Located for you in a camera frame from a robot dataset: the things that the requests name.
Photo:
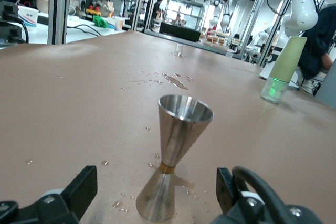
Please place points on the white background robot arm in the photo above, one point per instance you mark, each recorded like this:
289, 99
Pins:
225, 19

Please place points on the green plastic toy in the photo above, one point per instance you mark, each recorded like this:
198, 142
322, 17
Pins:
99, 22

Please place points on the black desk device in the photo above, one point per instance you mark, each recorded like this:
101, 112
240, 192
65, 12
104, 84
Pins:
8, 24

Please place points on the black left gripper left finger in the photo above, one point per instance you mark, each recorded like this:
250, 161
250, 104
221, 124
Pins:
84, 182

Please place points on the small brown liquid puddle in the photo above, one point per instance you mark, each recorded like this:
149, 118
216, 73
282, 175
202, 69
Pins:
177, 75

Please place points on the brown table mat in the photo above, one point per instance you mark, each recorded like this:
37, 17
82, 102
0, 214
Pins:
65, 116

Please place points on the black low box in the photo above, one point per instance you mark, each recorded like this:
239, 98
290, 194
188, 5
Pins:
178, 32

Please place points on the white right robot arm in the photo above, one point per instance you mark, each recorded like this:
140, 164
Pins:
302, 11

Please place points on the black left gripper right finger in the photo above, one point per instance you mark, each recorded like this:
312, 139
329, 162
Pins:
223, 187

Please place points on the clear glass beaker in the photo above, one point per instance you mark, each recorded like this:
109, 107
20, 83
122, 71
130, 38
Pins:
179, 49

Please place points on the yellow red toy truck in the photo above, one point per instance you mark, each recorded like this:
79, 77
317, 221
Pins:
93, 11

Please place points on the green shaker bottle clear base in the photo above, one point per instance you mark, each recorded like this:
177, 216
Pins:
286, 61

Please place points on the white paper cup blue stripe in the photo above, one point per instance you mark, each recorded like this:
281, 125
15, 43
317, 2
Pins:
27, 18

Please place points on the steel double jigger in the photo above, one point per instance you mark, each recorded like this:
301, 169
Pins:
181, 134

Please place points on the person in dark blue jacket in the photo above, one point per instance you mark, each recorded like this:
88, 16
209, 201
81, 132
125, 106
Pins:
320, 40

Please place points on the person in black clothes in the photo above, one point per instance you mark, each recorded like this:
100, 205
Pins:
156, 9

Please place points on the large brown liquid puddle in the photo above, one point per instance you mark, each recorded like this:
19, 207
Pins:
176, 82

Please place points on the silver aluminium frame post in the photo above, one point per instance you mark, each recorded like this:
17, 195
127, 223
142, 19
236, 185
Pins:
56, 11

